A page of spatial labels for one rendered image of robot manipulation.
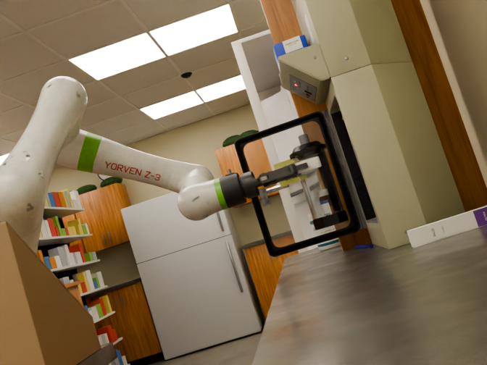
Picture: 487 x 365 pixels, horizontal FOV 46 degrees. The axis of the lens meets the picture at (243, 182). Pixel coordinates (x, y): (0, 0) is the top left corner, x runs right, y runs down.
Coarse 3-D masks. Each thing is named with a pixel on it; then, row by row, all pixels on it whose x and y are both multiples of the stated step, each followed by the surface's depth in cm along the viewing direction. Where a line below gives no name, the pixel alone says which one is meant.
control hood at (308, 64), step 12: (312, 48) 150; (288, 60) 150; (300, 60) 150; (312, 60) 150; (324, 60) 150; (288, 72) 158; (300, 72) 152; (312, 72) 149; (324, 72) 149; (288, 84) 173; (312, 84) 158; (324, 84) 154; (324, 96) 171
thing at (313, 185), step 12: (300, 156) 159; (312, 156) 157; (324, 156) 159; (324, 168) 158; (300, 180) 161; (312, 180) 157; (324, 180) 157; (312, 192) 157; (324, 192) 156; (336, 192) 158; (312, 204) 158; (324, 204) 156; (336, 204) 157; (312, 216) 159; (324, 216) 156
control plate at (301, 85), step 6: (294, 78) 161; (294, 84) 168; (300, 84) 164; (306, 84) 161; (294, 90) 176; (300, 90) 172; (306, 90) 168; (312, 90) 164; (306, 96) 177; (312, 96) 172
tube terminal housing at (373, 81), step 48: (336, 0) 150; (384, 0) 160; (336, 48) 149; (384, 48) 154; (336, 96) 150; (384, 96) 148; (384, 144) 146; (432, 144) 156; (384, 192) 146; (432, 192) 150; (384, 240) 148
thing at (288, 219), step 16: (304, 128) 180; (256, 144) 183; (272, 144) 182; (288, 144) 181; (256, 160) 183; (272, 160) 182; (288, 160) 181; (256, 176) 183; (272, 192) 182; (288, 192) 181; (272, 208) 182; (288, 208) 181; (304, 208) 180; (272, 224) 182; (288, 224) 181; (304, 224) 180; (272, 240) 182; (288, 240) 180
